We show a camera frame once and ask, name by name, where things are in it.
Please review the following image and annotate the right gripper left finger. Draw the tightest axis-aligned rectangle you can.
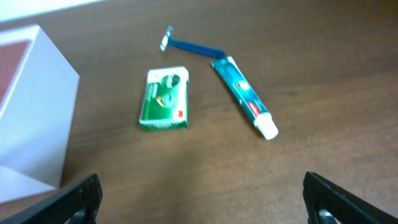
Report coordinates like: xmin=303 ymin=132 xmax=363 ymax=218
xmin=1 ymin=174 xmax=103 ymax=224

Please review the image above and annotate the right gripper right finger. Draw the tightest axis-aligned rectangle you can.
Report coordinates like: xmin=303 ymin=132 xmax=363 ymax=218
xmin=303 ymin=172 xmax=397 ymax=224

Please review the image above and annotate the teal toothpaste tube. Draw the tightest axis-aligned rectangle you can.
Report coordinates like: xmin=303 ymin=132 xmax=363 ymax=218
xmin=211 ymin=56 xmax=279 ymax=140

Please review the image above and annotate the white cardboard box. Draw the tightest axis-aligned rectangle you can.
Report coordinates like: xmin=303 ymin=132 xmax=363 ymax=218
xmin=1 ymin=24 xmax=80 ymax=203

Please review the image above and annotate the green soap box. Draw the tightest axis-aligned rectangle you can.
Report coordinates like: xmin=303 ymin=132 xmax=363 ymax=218
xmin=139 ymin=66 xmax=189 ymax=131

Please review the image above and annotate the blue disposable razor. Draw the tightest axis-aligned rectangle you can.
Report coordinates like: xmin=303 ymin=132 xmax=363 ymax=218
xmin=159 ymin=26 xmax=226 ymax=59

